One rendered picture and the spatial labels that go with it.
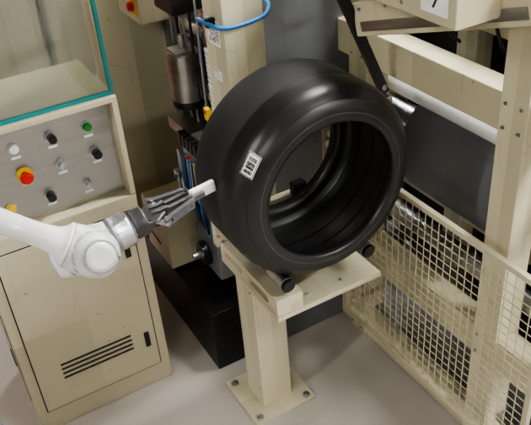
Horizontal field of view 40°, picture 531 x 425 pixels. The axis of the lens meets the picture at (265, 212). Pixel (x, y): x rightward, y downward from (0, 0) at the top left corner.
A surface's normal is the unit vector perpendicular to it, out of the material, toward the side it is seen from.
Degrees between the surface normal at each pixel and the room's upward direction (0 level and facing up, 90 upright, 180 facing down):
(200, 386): 0
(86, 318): 90
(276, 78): 12
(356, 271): 0
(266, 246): 94
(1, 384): 0
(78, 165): 90
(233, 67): 90
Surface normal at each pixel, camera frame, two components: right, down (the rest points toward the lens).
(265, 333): 0.50, 0.45
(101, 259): 0.48, 0.08
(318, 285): -0.07, -0.83
